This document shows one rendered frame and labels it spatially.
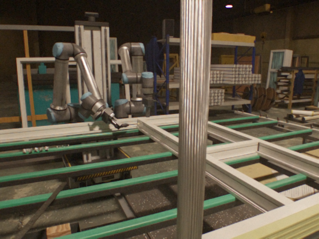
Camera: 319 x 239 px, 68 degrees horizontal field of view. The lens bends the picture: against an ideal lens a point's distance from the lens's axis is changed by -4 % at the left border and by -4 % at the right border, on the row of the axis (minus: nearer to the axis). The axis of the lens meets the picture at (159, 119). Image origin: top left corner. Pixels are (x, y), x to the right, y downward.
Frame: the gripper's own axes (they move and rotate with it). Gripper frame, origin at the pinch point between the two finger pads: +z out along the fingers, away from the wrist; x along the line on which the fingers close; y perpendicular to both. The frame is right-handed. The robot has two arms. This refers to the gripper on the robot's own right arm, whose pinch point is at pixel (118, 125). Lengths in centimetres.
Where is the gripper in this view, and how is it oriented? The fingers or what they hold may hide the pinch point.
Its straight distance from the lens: 179.3
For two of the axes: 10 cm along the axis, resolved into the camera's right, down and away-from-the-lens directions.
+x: -3.2, 4.8, 8.2
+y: 5.7, -6.0, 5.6
